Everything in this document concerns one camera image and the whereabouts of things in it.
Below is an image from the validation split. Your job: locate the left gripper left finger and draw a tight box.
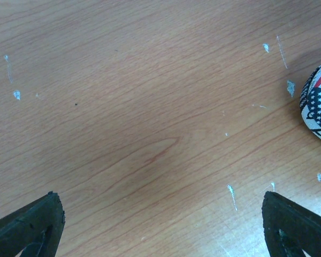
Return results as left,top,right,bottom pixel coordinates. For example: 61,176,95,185
0,191,65,256

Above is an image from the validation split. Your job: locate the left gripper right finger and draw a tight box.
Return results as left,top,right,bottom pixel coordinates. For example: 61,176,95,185
262,191,321,256

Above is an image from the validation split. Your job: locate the american flag glasses case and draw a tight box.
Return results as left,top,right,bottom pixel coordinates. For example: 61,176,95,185
299,65,321,140

